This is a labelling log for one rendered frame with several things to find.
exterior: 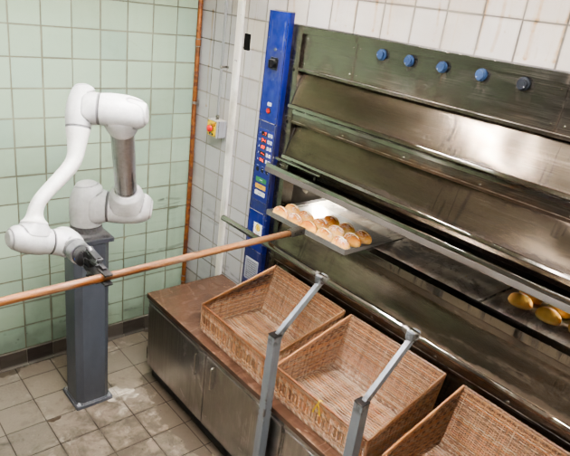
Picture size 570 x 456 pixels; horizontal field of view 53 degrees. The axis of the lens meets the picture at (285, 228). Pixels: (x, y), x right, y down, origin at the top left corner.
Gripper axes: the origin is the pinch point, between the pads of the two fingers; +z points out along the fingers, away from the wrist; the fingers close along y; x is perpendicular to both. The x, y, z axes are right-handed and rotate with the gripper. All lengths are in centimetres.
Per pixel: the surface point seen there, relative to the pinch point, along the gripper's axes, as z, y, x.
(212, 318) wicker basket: -20, 49, -66
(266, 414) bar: 38, 63, -56
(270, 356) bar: 36, 34, -54
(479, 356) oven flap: 95, 20, -112
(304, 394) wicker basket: 49, 48, -64
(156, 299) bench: -67, 62, -63
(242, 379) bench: 15, 61, -60
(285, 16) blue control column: -45, -93, -113
